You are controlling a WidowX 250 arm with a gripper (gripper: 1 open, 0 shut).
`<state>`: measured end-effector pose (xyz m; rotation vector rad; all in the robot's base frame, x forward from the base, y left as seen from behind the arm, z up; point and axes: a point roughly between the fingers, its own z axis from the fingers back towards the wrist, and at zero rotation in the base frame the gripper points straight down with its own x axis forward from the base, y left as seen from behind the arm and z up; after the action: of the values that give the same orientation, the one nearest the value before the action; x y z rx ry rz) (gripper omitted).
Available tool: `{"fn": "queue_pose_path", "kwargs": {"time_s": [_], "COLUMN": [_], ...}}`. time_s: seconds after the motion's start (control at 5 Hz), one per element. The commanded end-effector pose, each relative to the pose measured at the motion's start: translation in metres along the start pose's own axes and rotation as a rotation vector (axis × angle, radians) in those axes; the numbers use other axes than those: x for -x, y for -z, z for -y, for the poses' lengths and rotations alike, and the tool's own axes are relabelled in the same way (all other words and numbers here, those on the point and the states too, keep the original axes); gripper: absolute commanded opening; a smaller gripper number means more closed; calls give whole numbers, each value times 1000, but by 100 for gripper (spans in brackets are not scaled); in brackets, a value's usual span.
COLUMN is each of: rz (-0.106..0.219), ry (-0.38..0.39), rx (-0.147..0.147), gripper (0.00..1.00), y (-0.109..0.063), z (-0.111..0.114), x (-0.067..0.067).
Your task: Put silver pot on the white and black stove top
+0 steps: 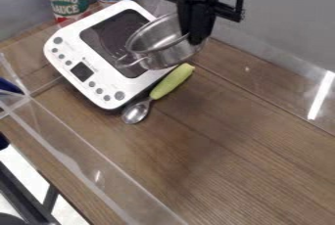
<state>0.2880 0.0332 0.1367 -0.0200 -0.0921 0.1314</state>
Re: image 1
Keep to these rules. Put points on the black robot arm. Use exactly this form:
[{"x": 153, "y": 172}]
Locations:
[{"x": 197, "y": 16}]

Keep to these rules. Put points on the silver steel pot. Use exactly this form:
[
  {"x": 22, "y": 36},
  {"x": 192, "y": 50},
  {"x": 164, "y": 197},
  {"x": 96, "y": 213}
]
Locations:
[{"x": 159, "y": 45}]

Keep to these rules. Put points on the white and black stove top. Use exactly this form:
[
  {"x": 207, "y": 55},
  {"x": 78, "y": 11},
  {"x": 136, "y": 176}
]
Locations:
[{"x": 86, "y": 47}]

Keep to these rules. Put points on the clear acrylic barrier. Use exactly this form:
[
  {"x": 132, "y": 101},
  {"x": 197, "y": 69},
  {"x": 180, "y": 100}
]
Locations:
[{"x": 109, "y": 165}]

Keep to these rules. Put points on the green handled metal spoon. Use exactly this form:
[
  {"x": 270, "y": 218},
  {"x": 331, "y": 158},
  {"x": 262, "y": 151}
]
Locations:
[{"x": 137, "y": 111}]

